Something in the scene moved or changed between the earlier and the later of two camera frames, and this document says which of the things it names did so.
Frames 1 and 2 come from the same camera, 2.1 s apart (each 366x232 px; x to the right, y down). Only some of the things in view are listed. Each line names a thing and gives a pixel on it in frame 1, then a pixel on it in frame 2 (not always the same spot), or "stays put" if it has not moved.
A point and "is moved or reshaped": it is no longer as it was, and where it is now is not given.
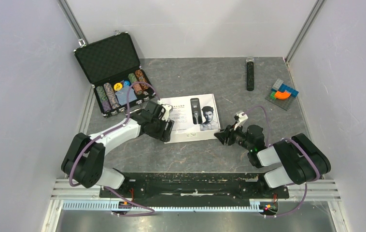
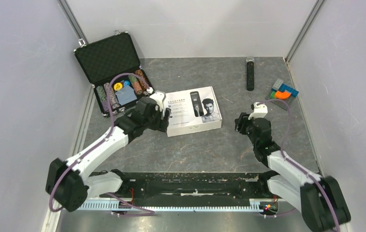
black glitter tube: (250, 61) stays put
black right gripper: (224, 134) → (241, 122)
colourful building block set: (282, 95) stays put
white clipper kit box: (195, 118) is moved or reshaped
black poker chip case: (112, 66) stays put
